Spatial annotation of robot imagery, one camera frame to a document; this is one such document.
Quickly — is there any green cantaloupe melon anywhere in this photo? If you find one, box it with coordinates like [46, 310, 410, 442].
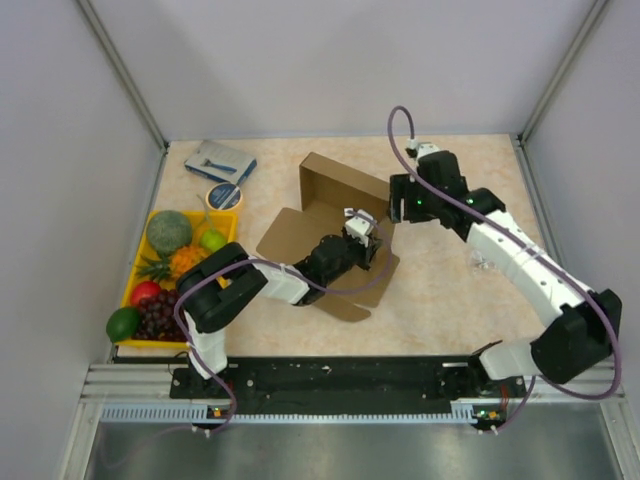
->
[146, 210, 193, 255]

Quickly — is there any blue tape roll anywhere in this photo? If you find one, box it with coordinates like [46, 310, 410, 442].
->
[205, 183, 244, 212]

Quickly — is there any blue razor package box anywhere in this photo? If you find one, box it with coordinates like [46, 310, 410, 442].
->
[184, 140, 257, 186]

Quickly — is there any yellow plastic tray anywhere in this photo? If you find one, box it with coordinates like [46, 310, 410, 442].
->
[117, 211, 238, 349]

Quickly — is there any purple grape bunch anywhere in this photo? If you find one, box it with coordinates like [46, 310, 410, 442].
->
[132, 290, 186, 342]

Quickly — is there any green apple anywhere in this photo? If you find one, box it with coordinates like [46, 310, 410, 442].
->
[199, 229, 227, 253]

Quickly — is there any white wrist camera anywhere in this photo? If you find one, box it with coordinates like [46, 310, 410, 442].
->
[405, 138, 440, 160]
[344, 207, 374, 247]

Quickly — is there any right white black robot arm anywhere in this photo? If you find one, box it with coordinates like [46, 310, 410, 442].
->
[389, 142, 622, 396]

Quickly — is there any right aluminium frame post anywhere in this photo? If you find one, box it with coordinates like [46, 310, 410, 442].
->
[518, 0, 611, 143]

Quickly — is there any purple cable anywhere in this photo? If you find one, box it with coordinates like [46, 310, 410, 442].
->
[171, 211, 396, 434]
[387, 105, 622, 434]

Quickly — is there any green lime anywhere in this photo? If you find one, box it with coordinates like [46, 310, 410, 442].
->
[105, 306, 140, 343]

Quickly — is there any orange toy pineapple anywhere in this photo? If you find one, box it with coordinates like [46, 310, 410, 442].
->
[136, 245, 210, 282]

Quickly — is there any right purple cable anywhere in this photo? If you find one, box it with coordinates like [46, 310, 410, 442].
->
[387, 105, 622, 434]

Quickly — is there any clear plastic wrapper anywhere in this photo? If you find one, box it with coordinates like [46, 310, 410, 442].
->
[469, 250, 496, 271]

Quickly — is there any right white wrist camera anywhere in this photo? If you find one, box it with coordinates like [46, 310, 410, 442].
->
[405, 138, 440, 160]

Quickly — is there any white slotted cable duct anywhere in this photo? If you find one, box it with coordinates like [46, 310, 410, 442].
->
[100, 403, 503, 425]

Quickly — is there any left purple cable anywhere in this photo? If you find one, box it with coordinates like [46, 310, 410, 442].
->
[171, 211, 396, 434]

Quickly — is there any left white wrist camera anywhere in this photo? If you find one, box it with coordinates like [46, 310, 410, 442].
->
[344, 207, 374, 247]

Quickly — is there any brown cardboard box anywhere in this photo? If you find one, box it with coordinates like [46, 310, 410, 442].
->
[255, 151, 402, 323]

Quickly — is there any left aluminium frame post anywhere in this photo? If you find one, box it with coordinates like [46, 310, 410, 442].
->
[74, 0, 169, 151]

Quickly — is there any aluminium frame post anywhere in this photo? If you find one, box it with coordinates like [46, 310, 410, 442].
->
[74, 0, 169, 151]
[518, 0, 611, 143]

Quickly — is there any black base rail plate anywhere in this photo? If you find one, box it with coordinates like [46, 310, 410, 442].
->
[170, 355, 525, 414]

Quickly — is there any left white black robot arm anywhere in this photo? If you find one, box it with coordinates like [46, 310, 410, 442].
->
[175, 228, 384, 397]

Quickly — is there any red apple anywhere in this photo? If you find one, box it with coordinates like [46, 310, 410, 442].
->
[129, 281, 162, 307]

